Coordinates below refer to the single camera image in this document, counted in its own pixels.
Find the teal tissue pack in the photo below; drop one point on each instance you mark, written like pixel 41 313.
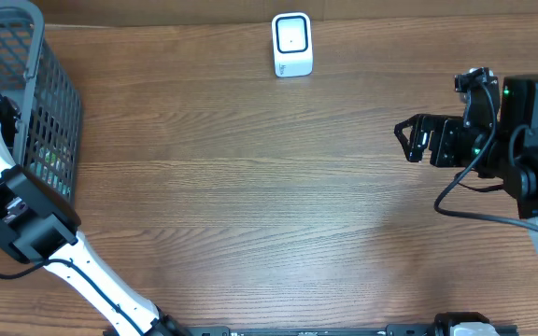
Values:
pixel 53 169

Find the grey plastic shopping basket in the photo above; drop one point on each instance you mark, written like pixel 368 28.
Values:
pixel 49 107

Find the white barcode scanner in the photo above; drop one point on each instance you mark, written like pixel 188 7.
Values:
pixel 292 44

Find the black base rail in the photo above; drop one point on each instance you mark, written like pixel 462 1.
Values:
pixel 446 324

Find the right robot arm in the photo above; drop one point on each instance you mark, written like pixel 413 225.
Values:
pixel 495 137

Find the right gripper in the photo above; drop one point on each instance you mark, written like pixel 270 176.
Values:
pixel 443 128

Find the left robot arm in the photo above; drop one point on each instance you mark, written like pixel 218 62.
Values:
pixel 39 229

